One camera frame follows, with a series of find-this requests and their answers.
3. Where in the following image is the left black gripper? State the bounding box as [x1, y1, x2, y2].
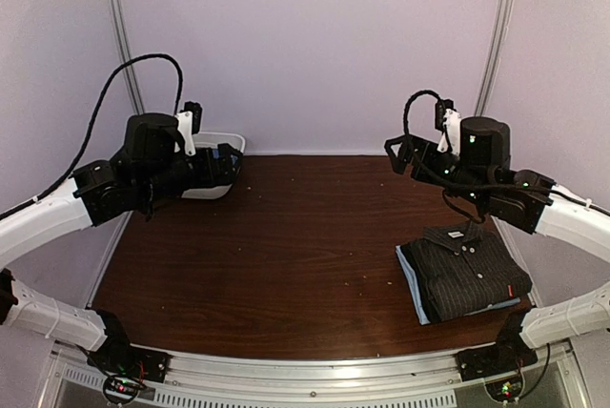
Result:
[138, 144, 243, 206]

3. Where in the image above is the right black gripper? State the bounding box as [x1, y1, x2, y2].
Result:
[385, 133, 490, 208]

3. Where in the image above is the dark pinstriped long sleeve shirt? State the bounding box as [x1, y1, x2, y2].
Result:
[399, 222, 533, 322]

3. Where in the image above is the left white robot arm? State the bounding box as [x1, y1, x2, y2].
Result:
[1, 109, 246, 374]

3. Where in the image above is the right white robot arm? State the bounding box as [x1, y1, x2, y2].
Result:
[384, 111, 609, 372]

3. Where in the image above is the white plastic basin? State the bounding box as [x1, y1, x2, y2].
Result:
[181, 132, 246, 200]

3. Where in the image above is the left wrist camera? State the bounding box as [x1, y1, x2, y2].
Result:
[174, 101, 204, 156]

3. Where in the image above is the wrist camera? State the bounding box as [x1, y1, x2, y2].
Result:
[174, 101, 204, 156]
[435, 99, 461, 156]

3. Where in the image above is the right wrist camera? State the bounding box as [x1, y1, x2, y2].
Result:
[435, 99, 461, 156]

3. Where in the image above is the right black cable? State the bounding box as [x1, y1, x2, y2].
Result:
[402, 90, 449, 142]

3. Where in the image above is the black cable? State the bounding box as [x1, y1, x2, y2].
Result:
[402, 90, 449, 142]
[28, 51, 185, 204]

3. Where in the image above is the left black cable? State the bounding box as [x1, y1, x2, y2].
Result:
[28, 51, 185, 204]

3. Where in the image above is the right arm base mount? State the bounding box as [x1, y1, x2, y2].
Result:
[456, 344, 538, 403]

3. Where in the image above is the aluminium front rail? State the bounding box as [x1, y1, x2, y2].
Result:
[39, 336, 584, 408]

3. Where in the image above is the right aluminium frame post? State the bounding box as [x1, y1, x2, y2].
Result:
[475, 0, 515, 116]

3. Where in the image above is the aluminium frame post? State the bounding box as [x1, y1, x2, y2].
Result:
[475, 0, 515, 116]
[108, 0, 144, 114]

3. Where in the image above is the left aluminium frame post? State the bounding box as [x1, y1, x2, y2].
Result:
[108, 0, 144, 114]

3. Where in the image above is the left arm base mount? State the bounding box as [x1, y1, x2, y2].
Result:
[80, 346, 171, 406]

